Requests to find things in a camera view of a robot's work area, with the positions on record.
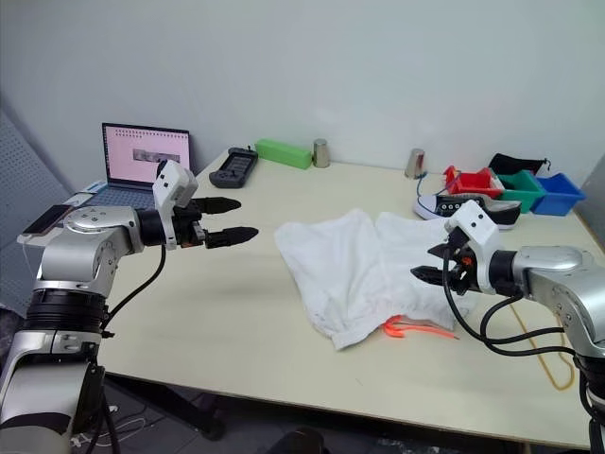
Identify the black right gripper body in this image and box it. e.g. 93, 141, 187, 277
442, 231, 478, 298

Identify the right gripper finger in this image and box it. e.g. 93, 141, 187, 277
425, 240, 454, 260
409, 265, 449, 287

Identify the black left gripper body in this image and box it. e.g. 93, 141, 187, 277
172, 200, 209, 251

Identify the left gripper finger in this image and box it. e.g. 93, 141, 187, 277
203, 226, 261, 250
193, 197, 243, 215

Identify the white cloth garment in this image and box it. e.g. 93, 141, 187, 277
273, 209, 474, 352

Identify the yellow wire hanger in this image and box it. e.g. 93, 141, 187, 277
508, 301, 577, 392

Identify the orange plastic hanger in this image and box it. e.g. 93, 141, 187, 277
382, 315, 461, 342

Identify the black handheld controller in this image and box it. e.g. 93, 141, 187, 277
208, 147, 260, 189

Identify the black white sneaker blue lace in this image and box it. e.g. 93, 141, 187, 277
412, 171, 523, 232

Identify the red plastic bin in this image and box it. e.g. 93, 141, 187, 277
441, 165, 507, 201

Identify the green rectangular box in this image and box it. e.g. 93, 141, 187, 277
253, 137, 314, 170

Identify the laptop with pink screen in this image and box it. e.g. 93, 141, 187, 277
78, 122, 193, 210

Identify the metal cup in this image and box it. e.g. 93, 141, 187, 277
404, 148, 428, 180
311, 137, 333, 168

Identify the green plastic bin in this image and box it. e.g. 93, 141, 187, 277
494, 169, 547, 215

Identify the blue plastic bin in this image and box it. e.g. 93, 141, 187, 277
530, 171, 588, 218

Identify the smartphone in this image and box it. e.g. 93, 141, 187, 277
22, 203, 73, 236

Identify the white side table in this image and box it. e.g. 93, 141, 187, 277
16, 179, 111, 250

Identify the grey perforated panel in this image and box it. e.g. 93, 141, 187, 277
0, 106, 78, 323

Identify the black table leg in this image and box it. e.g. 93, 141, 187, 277
104, 372, 227, 442

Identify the dark rounded shape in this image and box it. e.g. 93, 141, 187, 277
270, 426, 328, 454

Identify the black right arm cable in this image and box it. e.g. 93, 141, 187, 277
441, 254, 578, 357
478, 290, 566, 344

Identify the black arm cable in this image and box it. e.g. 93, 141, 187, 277
441, 254, 578, 357
101, 243, 167, 340
478, 290, 566, 344

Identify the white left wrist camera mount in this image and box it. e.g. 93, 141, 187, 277
150, 159, 199, 251

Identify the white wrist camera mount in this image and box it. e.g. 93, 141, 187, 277
443, 199, 502, 295
150, 159, 199, 251

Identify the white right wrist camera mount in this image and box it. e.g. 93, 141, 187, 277
443, 199, 502, 295

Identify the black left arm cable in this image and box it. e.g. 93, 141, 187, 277
101, 243, 167, 340

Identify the black drawstring pouch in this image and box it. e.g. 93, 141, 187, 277
487, 151, 552, 178

